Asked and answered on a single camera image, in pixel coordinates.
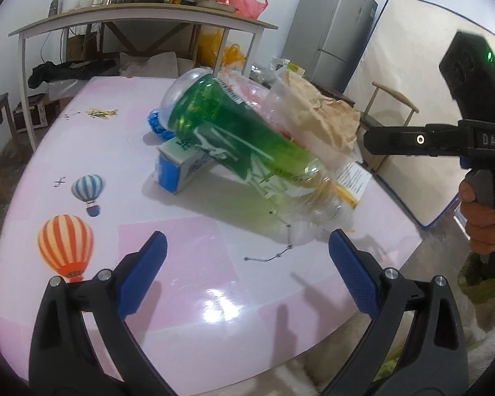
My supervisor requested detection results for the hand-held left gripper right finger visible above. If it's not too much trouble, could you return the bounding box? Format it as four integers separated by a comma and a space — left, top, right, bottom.
328, 228, 469, 396

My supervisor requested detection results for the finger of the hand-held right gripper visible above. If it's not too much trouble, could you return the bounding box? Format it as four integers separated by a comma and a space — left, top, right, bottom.
363, 120, 462, 157

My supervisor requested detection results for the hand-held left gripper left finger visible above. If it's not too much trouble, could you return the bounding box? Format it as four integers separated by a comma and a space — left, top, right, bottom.
28, 231, 178, 396

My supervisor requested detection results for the yellow white carton box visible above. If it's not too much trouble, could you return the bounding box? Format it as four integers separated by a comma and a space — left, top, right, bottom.
334, 161, 374, 211

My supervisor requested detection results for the brown paper bag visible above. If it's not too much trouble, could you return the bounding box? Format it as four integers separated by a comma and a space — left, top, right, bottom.
282, 71, 361, 155

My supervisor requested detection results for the blue white carton box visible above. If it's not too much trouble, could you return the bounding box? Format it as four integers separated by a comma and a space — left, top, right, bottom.
154, 137, 215, 194

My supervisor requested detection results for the green plastic bottle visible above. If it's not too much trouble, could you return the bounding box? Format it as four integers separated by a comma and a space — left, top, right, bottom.
159, 69, 357, 232

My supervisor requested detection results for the clear red print plastic wrapper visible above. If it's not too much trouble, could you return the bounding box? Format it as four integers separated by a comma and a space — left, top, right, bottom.
218, 70, 273, 108

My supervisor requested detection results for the person's right forearm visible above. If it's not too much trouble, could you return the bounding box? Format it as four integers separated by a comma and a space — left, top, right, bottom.
458, 251, 495, 312

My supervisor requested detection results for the person's right hand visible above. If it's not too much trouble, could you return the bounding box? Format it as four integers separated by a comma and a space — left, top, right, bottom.
458, 175, 495, 256

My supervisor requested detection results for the wooden chair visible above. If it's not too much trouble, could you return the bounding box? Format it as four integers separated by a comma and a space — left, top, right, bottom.
355, 82, 420, 174

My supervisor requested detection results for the beige mattress with blue edge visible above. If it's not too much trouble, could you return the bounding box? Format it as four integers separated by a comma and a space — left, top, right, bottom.
342, 0, 495, 228

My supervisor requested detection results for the pink balloon print tablecloth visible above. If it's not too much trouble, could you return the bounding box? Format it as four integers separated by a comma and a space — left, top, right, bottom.
0, 75, 421, 382

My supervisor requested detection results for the grey refrigerator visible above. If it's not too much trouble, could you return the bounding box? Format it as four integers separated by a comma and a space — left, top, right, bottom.
281, 0, 378, 91

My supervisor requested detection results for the yellow plastic bag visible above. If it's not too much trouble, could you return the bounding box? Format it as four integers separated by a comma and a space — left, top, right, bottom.
198, 29, 248, 69

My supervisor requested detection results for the beige cushion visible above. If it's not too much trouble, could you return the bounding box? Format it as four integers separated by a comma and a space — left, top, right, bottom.
119, 51, 178, 77

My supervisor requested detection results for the pink plastic bag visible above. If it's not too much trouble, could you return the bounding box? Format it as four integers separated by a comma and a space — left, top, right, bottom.
219, 0, 269, 19

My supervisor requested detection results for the black cloth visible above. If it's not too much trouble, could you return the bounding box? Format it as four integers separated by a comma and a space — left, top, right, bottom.
28, 60, 116, 88

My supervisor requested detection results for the brown cardboard box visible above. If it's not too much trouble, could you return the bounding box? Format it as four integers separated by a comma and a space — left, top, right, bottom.
68, 33, 100, 60

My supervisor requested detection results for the wooden side table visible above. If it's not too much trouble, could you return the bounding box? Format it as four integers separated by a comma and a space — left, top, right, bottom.
8, 2, 279, 153

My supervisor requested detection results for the glass bowl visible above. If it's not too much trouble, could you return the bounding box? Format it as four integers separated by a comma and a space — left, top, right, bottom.
55, 0, 100, 13

